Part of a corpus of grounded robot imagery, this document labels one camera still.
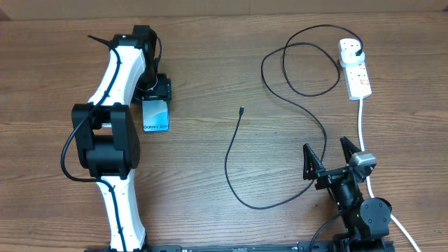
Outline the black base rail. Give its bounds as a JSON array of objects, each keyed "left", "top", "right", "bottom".
[{"left": 83, "top": 239, "right": 396, "bottom": 252}]

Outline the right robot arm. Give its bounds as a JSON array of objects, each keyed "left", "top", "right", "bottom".
[{"left": 303, "top": 136, "right": 395, "bottom": 251}]

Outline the black USB charging cable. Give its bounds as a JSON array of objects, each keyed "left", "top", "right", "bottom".
[{"left": 224, "top": 24, "right": 364, "bottom": 211}]

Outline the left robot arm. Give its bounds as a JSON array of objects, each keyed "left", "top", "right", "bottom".
[{"left": 61, "top": 25, "right": 172, "bottom": 251}]

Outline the white power strip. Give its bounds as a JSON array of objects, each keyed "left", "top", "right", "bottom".
[{"left": 338, "top": 38, "right": 372, "bottom": 100}]

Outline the blue Galaxy smartphone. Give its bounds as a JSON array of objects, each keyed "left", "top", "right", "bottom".
[{"left": 142, "top": 100, "right": 169, "bottom": 132}]

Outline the white charger plug adapter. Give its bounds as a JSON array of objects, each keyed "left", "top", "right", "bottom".
[{"left": 339, "top": 49, "right": 365, "bottom": 68}]

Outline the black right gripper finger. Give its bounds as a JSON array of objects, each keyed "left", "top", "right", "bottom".
[
  {"left": 340, "top": 136, "right": 361, "bottom": 164},
  {"left": 302, "top": 143, "right": 326, "bottom": 180}
]

